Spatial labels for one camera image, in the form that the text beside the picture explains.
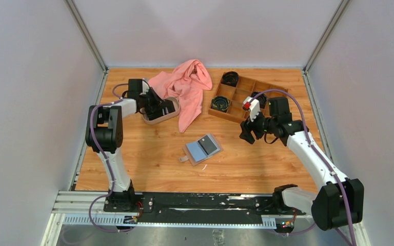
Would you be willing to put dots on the beige oval card tray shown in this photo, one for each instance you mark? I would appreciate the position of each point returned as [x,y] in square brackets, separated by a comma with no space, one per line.
[150,120]

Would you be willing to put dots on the rolled belt front left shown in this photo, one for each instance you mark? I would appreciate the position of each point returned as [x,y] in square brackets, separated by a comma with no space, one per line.
[220,103]

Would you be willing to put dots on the pink card holder wallet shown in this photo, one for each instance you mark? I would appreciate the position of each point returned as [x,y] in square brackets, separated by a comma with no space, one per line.
[195,154]

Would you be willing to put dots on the pink cloth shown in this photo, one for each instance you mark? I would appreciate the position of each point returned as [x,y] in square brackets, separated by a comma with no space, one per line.
[187,82]

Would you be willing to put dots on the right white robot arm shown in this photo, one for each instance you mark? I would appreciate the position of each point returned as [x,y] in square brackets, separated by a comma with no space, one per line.
[339,201]

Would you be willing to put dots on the rolled belt back left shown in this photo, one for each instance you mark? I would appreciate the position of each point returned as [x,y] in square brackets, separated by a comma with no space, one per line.
[230,78]

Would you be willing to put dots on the black VIP credit card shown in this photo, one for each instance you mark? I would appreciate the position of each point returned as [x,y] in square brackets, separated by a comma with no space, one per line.
[208,144]

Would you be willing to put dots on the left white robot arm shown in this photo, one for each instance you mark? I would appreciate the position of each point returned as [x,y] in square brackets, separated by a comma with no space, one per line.
[105,133]

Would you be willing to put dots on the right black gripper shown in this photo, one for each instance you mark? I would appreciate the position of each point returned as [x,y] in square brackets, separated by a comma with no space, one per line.
[247,126]

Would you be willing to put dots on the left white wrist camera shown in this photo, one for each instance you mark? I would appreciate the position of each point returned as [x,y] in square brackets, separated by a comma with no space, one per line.
[145,87]

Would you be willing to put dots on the wooden divided tray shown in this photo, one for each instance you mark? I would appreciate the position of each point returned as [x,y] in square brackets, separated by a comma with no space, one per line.
[234,89]

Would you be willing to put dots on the rolled belt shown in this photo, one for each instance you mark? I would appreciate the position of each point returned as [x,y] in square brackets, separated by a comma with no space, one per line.
[230,78]
[262,98]
[220,103]

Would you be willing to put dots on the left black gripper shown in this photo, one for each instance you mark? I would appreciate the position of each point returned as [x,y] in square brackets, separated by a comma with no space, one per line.
[156,101]

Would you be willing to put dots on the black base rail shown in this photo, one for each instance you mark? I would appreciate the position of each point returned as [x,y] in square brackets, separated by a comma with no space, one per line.
[203,210]

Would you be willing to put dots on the rolled belt middle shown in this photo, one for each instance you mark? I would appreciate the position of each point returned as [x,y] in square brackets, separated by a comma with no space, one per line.
[262,98]

